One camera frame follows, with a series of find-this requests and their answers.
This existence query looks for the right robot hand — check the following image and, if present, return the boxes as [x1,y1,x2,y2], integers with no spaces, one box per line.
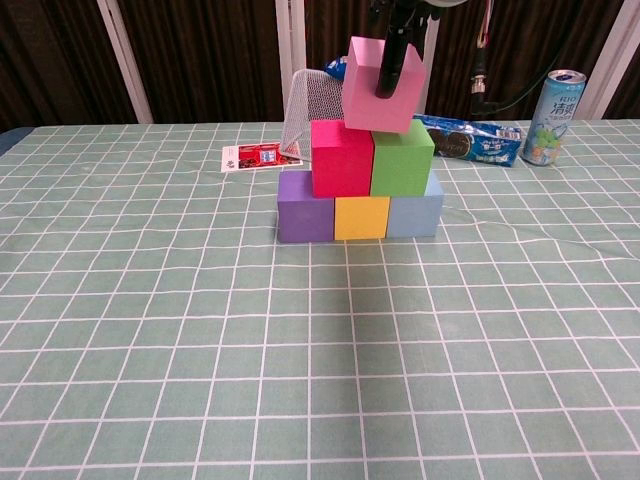
[368,0,444,100]

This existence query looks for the pink foam cube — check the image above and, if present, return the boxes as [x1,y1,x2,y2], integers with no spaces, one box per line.
[342,35,428,134]

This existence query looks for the green foam cube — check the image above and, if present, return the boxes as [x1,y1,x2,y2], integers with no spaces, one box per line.
[369,122,435,197]

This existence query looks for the crimson foam cube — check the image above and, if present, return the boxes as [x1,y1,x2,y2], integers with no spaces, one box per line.
[310,119,376,198]

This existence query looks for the light blue foam cube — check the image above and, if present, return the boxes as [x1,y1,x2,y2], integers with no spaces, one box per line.
[387,172,446,239]

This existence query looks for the purple foam cube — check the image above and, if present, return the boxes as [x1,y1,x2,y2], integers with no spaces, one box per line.
[277,169,336,244]

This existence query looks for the small blue cookie pack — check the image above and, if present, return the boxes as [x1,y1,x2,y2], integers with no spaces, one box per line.
[323,57,349,81]

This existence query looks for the long blue cookie package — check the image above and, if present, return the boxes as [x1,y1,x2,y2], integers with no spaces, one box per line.
[410,113,526,169]

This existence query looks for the light blue drink can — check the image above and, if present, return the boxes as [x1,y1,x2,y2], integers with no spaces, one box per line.
[519,69,587,167]

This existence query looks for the yellow foam cube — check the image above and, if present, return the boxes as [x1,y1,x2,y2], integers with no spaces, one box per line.
[333,195,392,241]

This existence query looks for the red and white card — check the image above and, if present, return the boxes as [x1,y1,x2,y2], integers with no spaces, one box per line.
[220,142,305,174]

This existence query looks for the green checked tablecloth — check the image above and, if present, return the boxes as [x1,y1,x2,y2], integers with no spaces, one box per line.
[0,118,640,480]

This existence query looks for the white wire mesh basket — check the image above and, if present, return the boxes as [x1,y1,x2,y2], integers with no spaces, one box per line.
[278,68,351,161]

